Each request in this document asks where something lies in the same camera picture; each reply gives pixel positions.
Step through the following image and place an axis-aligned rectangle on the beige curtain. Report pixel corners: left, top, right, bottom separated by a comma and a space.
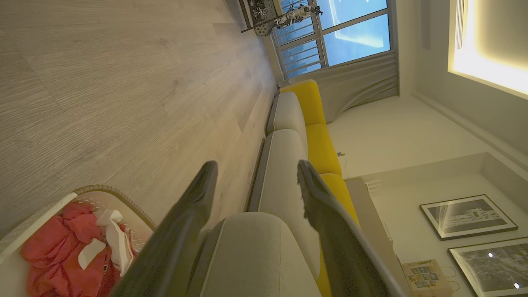
288, 51, 400, 124

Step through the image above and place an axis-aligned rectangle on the red jersey with white stripes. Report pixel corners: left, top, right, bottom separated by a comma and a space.
78, 209, 137, 278

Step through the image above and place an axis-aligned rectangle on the black framed monochrome picture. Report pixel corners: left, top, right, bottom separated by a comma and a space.
448, 237, 528, 297
420, 194, 519, 241

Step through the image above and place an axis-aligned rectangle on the printed paper bag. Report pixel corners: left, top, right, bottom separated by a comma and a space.
401, 259, 458, 297

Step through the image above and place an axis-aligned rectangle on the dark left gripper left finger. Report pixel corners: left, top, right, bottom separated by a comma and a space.
109, 160, 218, 297

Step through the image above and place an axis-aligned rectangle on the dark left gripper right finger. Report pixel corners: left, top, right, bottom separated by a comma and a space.
297, 160, 407, 297

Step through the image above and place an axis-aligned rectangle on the large glass window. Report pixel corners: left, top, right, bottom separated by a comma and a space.
270, 0, 392, 80

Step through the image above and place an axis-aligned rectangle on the white woven laundry basket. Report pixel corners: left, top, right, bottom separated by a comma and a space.
0, 185, 157, 297

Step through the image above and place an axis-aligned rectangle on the grey fabric sofa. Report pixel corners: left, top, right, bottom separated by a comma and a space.
188, 80, 360, 297

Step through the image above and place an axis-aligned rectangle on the red cloth garment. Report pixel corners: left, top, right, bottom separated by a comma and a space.
21, 202, 137, 297

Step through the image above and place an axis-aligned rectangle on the glowing ceiling light cove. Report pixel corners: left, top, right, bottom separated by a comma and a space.
448, 0, 528, 100

